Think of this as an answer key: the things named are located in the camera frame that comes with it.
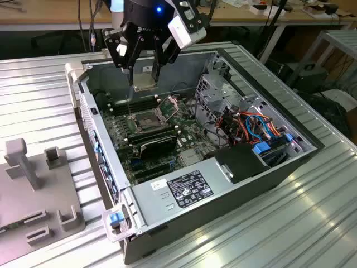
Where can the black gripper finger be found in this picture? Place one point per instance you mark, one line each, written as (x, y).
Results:
(111, 42)
(167, 50)

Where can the blue disk carrier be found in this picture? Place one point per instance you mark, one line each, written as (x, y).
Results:
(263, 148)

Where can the black equipment box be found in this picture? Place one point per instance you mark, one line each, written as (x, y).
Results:
(309, 76)

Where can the black plastic shroud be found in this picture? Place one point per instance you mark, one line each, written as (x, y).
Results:
(240, 164)

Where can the black graphics card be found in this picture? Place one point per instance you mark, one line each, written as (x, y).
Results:
(156, 146)

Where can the small blue clip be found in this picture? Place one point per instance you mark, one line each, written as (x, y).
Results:
(289, 137)

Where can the blue expansion slot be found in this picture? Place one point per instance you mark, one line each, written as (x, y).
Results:
(135, 162)

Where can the grey power supply unit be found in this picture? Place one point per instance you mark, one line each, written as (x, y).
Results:
(150, 206)

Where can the metal drive cage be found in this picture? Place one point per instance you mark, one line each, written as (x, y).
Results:
(212, 97)

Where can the white box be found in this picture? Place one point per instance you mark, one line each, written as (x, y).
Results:
(262, 9)

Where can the CPU socket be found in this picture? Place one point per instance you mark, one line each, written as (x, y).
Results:
(146, 123)

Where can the grey plastic parts rack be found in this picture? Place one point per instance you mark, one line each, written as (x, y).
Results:
(28, 201)

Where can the blue case latch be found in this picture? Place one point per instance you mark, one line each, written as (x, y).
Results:
(115, 219)

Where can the silver chipset heatsink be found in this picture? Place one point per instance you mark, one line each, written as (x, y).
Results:
(189, 158)

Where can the wooden desk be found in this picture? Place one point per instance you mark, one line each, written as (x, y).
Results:
(42, 14)

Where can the brown cardboard box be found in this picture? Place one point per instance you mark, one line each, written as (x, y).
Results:
(315, 10)

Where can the white-latched RAM slot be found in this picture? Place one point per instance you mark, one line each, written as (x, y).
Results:
(152, 133)
(154, 138)
(134, 99)
(137, 105)

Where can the green motherboard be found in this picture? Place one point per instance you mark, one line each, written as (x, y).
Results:
(192, 131)

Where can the square silver CPU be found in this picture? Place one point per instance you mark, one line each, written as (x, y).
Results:
(143, 82)

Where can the small white wrist camera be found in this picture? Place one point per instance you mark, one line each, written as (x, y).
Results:
(121, 49)

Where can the black expansion slot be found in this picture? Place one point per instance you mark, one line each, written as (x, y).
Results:
(152, 167)
(154, 173)

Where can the grey open PC case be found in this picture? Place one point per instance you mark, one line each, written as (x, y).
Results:
(223, 212)

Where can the metal slat shelf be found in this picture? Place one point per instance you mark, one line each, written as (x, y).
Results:
(343, 39)

